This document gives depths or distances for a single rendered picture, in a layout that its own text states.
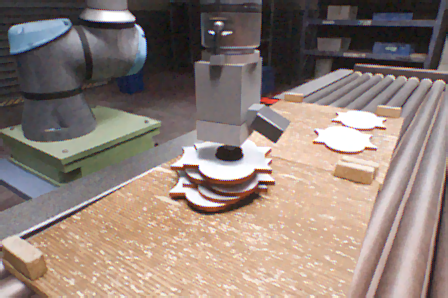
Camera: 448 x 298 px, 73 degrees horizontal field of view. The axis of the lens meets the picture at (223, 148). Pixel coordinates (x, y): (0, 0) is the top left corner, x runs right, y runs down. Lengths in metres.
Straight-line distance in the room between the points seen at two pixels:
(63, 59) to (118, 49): 0.11
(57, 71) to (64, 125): 0.11
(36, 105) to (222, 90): 0.45
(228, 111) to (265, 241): 0.17
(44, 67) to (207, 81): 0.40
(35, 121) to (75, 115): 0.08
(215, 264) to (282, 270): 0.07
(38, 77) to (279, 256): 0.56
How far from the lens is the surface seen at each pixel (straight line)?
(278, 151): 0.62
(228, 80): 0.37
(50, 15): 5.51
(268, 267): 0.36
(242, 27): 0.38
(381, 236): 0.48
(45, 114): 0.72
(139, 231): 0.41
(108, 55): 0.73
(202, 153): 0.46
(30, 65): 0.71
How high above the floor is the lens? 1.19
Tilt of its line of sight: 24 degrees down
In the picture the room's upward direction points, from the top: straight up
